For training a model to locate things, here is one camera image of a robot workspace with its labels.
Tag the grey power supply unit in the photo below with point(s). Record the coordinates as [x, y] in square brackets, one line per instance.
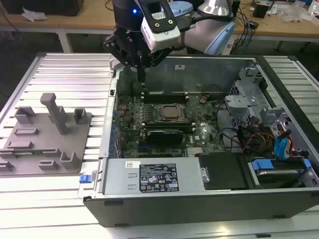
[119, 176]

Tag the wooden desk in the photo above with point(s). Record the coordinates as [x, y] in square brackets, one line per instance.
[74, 21]

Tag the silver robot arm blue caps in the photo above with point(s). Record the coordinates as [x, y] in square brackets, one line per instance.
[199, 35]

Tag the white black wrist camera box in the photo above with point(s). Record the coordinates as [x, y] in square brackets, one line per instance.
[162, 32]

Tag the silver chipset heatsink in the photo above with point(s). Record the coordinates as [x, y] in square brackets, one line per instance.
[195, 151]

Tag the white crumpled paper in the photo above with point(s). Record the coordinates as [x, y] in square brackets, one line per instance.
[33, 15]

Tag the grey metal drive cage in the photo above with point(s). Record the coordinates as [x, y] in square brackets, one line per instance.
[239, 102]

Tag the silver CPU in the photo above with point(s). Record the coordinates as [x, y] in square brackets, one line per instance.
[172, 111]

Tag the black graphics card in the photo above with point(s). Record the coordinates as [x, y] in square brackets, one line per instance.
[164, 137]

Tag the black box on desk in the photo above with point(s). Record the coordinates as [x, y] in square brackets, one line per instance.
[45, 6]

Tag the clear plastic bags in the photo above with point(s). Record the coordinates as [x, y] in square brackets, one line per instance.
[299, 13]

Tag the green motherboard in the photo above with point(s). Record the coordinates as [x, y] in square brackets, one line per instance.
[207, 139]

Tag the blue plastic case latch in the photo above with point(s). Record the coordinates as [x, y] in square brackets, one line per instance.
[84, 179]

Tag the black cup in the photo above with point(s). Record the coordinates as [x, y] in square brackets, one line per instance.
[260, 11]

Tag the grey parts rack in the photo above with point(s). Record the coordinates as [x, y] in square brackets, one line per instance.
[74, 139]

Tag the round coin battery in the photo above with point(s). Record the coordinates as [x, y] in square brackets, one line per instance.
[204, 99]

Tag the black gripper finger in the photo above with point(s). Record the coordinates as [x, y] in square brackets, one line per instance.
[117, 49]
[159, 58]

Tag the hard disk blue carrier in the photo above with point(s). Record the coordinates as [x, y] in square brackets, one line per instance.
[261, 165]

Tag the black open PC case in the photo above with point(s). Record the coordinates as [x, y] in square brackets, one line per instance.
[174, 211]

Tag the black plastic shroud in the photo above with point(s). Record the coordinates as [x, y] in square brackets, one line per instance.
[221, 171]

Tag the white plastic corner block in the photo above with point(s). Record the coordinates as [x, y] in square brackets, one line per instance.
[114, 63]

